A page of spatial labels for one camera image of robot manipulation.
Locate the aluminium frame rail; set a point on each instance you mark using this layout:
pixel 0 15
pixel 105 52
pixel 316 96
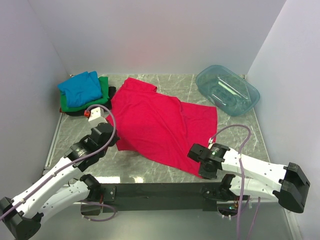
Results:
pixel 39 138

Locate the folded green t shirt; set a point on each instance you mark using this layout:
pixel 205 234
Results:
pixel 104 84

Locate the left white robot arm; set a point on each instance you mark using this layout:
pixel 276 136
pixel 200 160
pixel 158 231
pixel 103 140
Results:
pixel 24 214

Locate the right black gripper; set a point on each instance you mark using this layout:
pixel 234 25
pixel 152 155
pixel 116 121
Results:
pixel 206 174

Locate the folded black t shirt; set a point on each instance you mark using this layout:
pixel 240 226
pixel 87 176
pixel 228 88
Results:
pixel 111 93

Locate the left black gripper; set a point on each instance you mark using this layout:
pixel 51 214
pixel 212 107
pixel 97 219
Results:
pixel 115 138

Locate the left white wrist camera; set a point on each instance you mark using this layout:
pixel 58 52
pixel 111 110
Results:
pixel 95 116

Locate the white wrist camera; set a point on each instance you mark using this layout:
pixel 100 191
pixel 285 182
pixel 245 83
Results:
pixel 211 140
pixel 95 116

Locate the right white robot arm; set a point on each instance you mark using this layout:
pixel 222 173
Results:
pixel 286 184

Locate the clear blue plastic tub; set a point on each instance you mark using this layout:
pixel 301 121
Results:
pixel 227 90

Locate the black base beam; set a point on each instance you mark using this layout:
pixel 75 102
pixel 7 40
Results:
pixel 163 196

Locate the folded blue t shirt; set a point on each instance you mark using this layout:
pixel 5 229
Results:
pixel 80 89

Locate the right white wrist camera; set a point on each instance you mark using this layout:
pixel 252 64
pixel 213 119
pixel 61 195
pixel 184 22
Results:
pixel 211 140

